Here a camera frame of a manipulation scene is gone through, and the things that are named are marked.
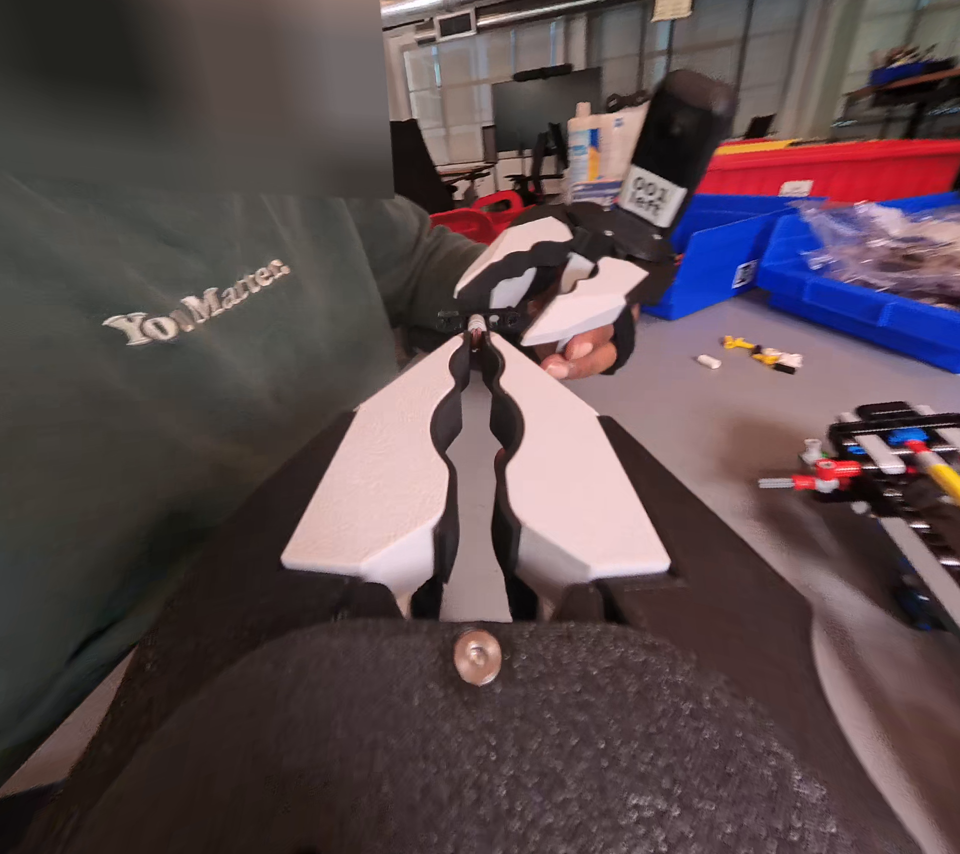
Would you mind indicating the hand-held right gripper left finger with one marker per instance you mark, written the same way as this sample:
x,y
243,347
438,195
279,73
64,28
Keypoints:
x,y
360,494

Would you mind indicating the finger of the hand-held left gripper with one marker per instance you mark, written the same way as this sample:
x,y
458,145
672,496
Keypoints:
x,y
600,292
517,247

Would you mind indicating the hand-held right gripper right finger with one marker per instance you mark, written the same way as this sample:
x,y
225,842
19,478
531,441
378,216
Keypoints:
x,y
585,494

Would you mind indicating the small black lego piece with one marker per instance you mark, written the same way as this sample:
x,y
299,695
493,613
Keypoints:
x,y
510,319

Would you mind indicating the person's left forearm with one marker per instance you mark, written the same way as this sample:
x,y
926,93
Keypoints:
x,y
420,254

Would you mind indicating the small white lego piece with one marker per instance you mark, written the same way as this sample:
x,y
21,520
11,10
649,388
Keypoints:
x,y
709,362

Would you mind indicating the yellow lego piece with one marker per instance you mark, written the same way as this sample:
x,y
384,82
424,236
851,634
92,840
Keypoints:
x,y
736,343

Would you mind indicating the yellow and white lego bits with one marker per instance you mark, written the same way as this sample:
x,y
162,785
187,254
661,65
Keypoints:
x,y
780,359

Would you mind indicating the lego car chassis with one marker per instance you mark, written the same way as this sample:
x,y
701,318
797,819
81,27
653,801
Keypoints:
x,y
885,449

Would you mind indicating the person's left hand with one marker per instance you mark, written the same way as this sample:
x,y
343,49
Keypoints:
x,y
585,355

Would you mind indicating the red plastic chair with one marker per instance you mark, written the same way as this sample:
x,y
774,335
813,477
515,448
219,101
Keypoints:
x,y
469,221

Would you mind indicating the blue parts bin with divider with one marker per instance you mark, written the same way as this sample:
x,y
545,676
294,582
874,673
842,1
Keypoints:
x,y
712,254

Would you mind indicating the black office chair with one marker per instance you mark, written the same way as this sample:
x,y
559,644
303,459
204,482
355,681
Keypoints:
x,y
416,164

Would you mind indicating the black monitor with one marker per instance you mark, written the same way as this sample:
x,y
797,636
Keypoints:
x,y
547,112

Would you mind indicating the red storage tote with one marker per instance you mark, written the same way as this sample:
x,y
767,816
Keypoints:
x,y
847,172

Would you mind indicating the person's green sweatshirt torso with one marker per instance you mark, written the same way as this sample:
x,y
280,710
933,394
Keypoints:
x,y
150,457

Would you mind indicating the clear plastic bags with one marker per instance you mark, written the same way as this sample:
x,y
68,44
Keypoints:
x,y
885,247

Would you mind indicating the white air vent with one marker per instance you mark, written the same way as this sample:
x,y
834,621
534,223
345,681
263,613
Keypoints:
x,y
456,23

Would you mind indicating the background wooden desk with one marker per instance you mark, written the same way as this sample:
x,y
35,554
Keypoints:
x,y
915,82

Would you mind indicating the blue bin with bags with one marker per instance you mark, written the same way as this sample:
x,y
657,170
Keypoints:
x,y
847,310

